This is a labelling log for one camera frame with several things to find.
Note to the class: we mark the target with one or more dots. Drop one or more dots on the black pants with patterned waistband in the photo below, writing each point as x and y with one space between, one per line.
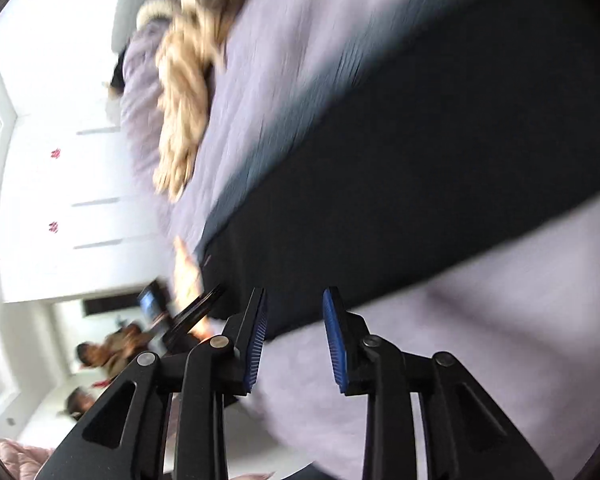
405 185

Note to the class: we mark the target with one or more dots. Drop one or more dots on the dark screen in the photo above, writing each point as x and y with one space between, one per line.
151 302

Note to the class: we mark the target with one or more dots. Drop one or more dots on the orange cloth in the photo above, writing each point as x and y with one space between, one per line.
187 275

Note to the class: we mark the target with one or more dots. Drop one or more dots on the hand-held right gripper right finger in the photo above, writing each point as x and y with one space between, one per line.
336 345

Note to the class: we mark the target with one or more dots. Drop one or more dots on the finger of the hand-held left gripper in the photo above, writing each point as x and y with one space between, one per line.
192 316

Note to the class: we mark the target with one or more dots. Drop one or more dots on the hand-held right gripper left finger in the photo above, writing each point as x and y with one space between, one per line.
256 345

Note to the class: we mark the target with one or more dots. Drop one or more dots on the red wardrobe decoration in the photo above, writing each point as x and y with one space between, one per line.
56 153
54 226

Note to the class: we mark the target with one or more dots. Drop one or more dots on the pink quilt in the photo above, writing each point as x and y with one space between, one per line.
20 460

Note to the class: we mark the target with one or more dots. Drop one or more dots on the beige knit blanket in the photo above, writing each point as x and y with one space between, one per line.
185 85

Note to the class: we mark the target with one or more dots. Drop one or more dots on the cream fur cloth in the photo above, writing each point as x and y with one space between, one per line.
155 12

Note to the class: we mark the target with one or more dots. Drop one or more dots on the white wardrobe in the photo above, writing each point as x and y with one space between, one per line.
55 85

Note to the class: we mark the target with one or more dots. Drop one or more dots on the lavender plush blanket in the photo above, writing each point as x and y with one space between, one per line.
505 340

